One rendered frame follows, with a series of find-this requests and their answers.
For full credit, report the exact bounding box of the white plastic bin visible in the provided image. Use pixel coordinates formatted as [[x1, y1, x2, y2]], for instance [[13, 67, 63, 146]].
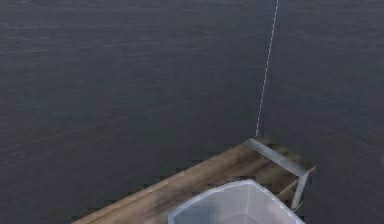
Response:
[[167, 179, 306, 224]]

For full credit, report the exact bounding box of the grey metal bracket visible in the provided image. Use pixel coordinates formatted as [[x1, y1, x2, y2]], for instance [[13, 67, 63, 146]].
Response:
[[243, 137, 311, 211]]

